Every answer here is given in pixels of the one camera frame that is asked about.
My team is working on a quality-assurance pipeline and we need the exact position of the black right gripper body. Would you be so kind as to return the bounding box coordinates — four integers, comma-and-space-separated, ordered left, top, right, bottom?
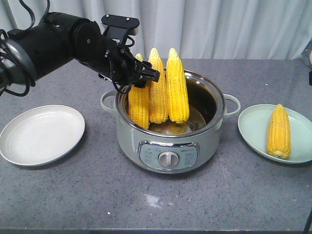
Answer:
309, 71, 312, 85

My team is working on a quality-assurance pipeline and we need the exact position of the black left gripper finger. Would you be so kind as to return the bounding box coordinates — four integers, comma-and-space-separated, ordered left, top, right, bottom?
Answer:
133, 60, 160, 88

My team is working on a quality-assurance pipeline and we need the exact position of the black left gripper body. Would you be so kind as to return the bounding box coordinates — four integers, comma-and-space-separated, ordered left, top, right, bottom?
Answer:
73, 22, 135, 85

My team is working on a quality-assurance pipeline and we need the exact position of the pale yellow corn cob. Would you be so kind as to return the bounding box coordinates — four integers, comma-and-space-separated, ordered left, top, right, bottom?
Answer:
148, 48, 169, 124

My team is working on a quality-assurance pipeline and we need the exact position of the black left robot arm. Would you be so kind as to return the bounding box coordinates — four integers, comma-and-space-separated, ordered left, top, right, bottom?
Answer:
0, 12, 160, 96

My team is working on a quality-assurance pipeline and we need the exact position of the grey curtain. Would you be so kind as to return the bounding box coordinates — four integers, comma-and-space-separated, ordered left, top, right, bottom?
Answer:
0, 0, 312, 60

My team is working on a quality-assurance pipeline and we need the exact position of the light green plate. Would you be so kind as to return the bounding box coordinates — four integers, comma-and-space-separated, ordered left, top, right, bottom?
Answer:
238, 104, 312, 164

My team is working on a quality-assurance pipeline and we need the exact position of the green electric cooking pot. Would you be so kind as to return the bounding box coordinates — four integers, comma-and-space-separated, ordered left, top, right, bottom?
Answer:
100, 70, 241, 174

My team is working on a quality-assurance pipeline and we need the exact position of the cream white plate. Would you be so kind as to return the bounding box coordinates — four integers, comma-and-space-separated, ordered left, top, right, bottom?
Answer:
0, 105, 85, 166

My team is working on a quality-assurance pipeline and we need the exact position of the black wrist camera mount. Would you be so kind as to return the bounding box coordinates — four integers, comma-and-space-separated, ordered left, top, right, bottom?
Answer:
101, 15, 140, 47

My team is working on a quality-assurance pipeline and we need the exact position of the black cable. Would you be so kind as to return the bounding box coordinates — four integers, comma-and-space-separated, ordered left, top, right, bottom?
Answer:
303, 209, 312, 230

